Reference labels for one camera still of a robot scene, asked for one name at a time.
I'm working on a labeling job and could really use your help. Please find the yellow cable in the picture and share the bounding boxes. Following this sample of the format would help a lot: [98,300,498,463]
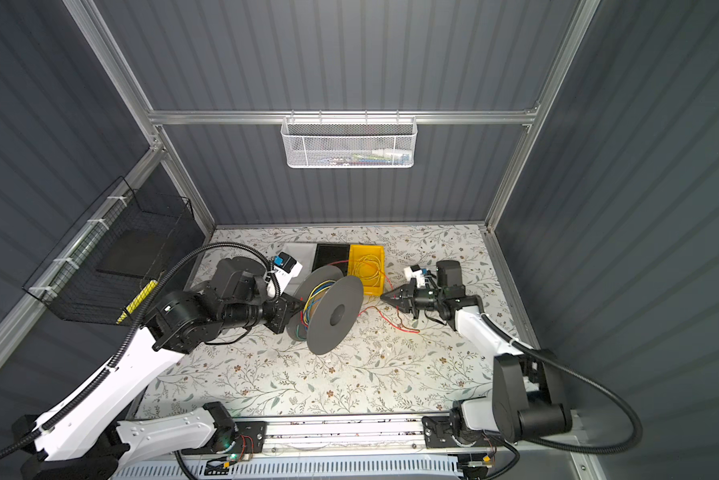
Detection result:
[355,254,385,283]

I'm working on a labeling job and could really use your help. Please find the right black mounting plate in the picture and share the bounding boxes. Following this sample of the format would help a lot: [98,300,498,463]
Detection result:
[421,415,493,449]

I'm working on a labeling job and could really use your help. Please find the yellow wire on spool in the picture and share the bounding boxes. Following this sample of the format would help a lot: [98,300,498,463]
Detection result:
[303,278,339,313]

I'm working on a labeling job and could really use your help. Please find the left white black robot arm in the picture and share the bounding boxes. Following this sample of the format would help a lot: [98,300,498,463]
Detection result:
[12,252,302,479]

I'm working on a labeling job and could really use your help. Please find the red cable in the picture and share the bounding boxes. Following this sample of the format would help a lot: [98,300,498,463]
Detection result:
[326,259,421,336]

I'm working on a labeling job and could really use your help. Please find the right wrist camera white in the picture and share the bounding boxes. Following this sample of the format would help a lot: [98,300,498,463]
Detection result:
[403,264,429,288]

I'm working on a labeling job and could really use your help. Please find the black wire basket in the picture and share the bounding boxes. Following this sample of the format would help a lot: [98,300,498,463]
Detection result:
[23,179,203,325]

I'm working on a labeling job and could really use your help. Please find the left black corrugated hose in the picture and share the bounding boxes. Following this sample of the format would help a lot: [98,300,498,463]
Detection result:
[0,241,276,480]

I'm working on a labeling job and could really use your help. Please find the black plastic bin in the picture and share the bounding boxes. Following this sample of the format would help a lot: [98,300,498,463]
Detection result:
[312,243,351,275]

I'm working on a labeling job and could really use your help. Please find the green wire on spool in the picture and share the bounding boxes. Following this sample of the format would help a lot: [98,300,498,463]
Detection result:
[298,281,336,344]

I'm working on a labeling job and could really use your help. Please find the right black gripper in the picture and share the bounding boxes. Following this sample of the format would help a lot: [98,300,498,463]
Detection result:
[382,280,445,319]

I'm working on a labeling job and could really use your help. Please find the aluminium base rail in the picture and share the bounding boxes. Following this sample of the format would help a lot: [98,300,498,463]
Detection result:
[88,413,601,480]

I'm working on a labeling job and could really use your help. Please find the white wire mesh basket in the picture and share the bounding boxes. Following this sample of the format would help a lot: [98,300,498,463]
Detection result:
[280,118,419,169]

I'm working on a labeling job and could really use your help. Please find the blue wire on spool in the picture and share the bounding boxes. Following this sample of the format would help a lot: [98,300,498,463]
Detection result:
[295,287,330,337]

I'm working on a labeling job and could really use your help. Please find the items in white basket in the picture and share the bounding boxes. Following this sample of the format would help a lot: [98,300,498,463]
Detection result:
[314,149,415,168]

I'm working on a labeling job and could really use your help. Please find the yellow plastic bin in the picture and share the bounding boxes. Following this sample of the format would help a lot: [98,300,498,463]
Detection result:
[348,244,387,297]

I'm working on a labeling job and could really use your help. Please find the black mounting plate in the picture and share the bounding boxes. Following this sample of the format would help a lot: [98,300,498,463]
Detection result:
[181,421,267,456]
[421,415,493,449]

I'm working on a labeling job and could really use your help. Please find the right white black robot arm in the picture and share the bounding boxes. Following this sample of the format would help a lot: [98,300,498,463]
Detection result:
[381,260,573,443]

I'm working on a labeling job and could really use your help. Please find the white plastic bin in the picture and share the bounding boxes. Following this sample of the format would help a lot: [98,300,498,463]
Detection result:
[285,243,317,278]

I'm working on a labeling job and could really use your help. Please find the yellow green striped item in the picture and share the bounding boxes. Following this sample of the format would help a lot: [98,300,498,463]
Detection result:
[116,280,158,325]

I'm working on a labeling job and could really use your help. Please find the grey perforated spool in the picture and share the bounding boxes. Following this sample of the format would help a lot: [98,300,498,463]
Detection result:
[285,266,363,355]

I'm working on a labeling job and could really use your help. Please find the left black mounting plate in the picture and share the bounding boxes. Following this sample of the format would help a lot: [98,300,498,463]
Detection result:
[181,421,267,456]

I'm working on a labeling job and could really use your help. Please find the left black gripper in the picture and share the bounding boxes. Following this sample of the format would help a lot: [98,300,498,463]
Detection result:
[222,288,307,334]

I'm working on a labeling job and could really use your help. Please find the black flat pad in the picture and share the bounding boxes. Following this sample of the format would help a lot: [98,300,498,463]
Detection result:
[96,230,166,279]

